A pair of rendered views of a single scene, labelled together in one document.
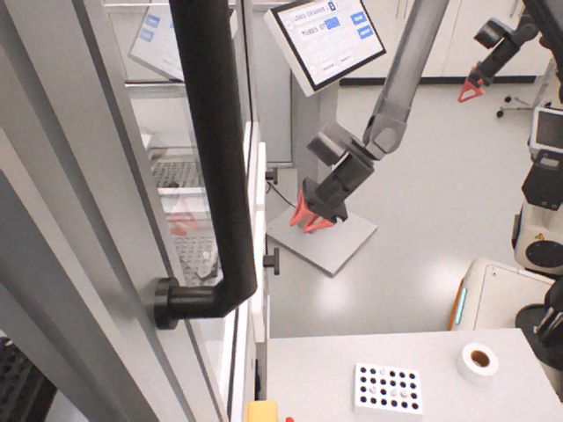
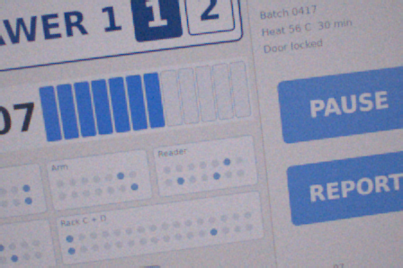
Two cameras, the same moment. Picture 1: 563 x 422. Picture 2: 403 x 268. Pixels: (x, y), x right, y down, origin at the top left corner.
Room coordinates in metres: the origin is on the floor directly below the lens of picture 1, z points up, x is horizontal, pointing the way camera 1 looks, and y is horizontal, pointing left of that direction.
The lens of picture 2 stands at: (1.48, -0.34, 1.27)
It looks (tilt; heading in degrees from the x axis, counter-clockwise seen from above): 45 degrees down; 49
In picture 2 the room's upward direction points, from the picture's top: 6 degrees counter-clockwise
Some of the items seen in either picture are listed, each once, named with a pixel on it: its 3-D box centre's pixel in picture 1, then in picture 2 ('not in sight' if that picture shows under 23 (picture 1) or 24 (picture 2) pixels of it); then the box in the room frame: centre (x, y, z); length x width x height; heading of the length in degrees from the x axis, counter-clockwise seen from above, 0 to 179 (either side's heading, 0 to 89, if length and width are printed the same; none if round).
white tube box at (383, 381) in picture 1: (386, 391); not in sight; (0.32, -0.18, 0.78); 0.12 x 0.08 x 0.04; 82
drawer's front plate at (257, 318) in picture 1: (259, 271); not in sight; (0.54, 0.08, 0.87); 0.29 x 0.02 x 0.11; 3
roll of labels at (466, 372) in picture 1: (477, 363); not in sight; (0.37, -0.38, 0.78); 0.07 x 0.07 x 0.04
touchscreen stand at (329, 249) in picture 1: (324, 156); not in sight; (1.55, -0.14, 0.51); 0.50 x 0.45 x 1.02; 51
